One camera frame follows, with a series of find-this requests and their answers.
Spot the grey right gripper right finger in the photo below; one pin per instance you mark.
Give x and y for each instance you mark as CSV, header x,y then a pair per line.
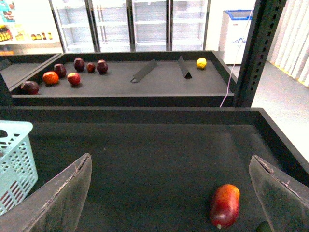
x,y
284,200

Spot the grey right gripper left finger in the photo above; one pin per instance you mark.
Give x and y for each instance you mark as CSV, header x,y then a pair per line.
x,y
56,206

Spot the light blue plastic basket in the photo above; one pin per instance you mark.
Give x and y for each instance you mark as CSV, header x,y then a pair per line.
x,y
18,173

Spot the red apple on shelf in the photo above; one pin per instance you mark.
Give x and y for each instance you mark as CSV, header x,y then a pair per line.
x,y
74,78

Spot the green avocado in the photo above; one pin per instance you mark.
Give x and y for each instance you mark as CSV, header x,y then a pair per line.
x,y
263,227

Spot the red mango on table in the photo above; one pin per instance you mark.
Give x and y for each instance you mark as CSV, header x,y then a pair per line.
x,y
225,206

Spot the black front display tray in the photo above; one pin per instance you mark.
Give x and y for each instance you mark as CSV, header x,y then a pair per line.
x,y
155,170

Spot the black display tray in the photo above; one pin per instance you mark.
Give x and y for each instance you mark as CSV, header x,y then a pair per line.
x,y
155,170
163,86

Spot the dark purple fruit front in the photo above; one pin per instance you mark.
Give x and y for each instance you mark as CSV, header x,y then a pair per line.
x,y
30,88

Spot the orange fruit on shelf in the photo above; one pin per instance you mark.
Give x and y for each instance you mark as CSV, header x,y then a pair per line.
x,y
50,78

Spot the black rear display tray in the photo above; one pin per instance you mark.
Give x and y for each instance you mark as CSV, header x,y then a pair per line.
x,y
163,86

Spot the dark plum back left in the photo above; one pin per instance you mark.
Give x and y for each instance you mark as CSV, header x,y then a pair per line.
x,y
60,70

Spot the dark plum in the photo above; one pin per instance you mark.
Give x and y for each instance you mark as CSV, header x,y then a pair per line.
x,y
79,64
60,70
102,66

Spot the small dark red fruit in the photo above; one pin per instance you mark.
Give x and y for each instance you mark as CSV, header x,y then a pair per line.
x,y
91,67

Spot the dark plum back middle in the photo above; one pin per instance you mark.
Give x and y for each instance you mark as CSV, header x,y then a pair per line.
x,y
79,64

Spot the dark plum back right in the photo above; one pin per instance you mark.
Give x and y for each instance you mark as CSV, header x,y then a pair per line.
x,y
102,66

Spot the black shelf divider right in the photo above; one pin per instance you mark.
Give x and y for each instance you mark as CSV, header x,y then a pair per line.
x,y
185,72

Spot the black shelf divider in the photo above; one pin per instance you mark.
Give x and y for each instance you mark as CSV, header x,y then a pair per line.
x,y
137,77
185,72

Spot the yellow lemon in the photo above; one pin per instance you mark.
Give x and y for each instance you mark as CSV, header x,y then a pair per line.
x,y
201,63

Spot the black shelf divider left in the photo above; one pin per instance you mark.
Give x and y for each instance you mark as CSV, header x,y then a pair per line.
x,y
137,77

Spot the glass door refrigerator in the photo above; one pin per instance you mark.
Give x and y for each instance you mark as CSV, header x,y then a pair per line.
x,y
87,26

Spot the white blue chest freezer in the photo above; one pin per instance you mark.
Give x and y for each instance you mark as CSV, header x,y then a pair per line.
x,y
233,35

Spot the black perforated upright post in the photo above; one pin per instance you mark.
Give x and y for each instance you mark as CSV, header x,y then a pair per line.
x,y
265,19

